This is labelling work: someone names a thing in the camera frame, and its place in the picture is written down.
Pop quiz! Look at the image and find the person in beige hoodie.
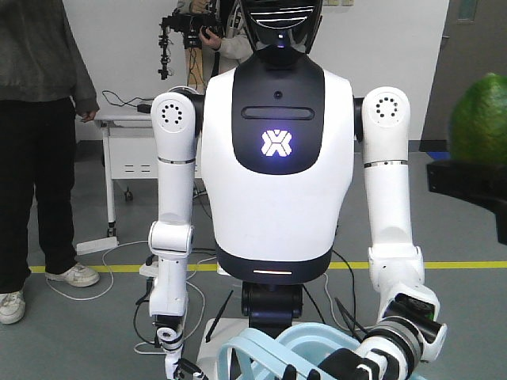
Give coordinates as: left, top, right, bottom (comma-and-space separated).
199, 1, 253, 84

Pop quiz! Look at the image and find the black power adapter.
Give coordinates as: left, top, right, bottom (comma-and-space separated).
136, 103, 151, 114

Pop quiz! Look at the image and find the white humanoid robot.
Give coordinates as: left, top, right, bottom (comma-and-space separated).
148, 1, 447, 379

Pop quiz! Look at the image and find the green lime front edge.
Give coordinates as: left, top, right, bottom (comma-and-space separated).
448, 73, 506, 165

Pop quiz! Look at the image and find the white power strip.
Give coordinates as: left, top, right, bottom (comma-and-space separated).
76, 236, 119, 256

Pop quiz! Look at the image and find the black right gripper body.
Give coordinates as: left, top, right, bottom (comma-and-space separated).
426, 159, 506, 245

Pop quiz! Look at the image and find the white desk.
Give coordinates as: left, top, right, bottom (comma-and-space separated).
96, 111, 197, 239

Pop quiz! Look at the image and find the black camera rig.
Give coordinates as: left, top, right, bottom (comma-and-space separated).
158, 9, 223, 80

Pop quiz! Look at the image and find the light blue shopping basket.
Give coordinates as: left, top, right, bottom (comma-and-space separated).
217, 322, 429, 380

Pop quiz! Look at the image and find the person in grey jacket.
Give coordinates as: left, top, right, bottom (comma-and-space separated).
1, 1, 99, 325

